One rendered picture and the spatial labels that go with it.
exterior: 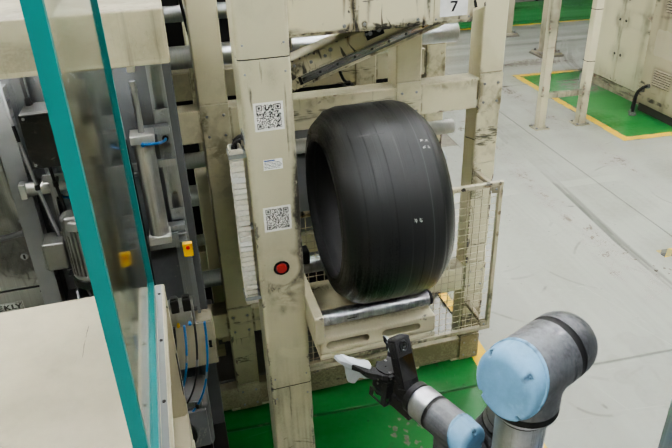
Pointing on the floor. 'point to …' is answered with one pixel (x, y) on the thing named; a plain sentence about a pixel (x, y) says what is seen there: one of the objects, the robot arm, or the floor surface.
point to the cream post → (271, 179)
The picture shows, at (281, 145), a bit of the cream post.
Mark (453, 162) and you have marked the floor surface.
